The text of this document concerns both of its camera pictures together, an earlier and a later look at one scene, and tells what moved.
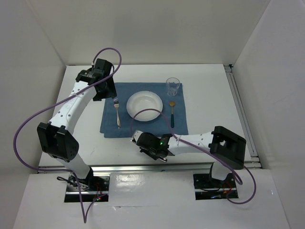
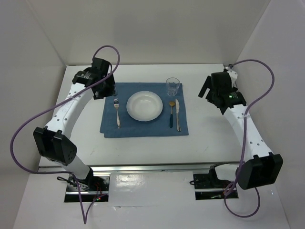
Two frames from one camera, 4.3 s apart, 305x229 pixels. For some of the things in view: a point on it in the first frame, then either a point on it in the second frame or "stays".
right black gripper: (155, 156) to (207, 84)
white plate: (144, 100) stays
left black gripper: (111, 91) stays
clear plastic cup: (173, 84) stays
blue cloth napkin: (116, 121) stays
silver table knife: (162, 159) to (177, 108)
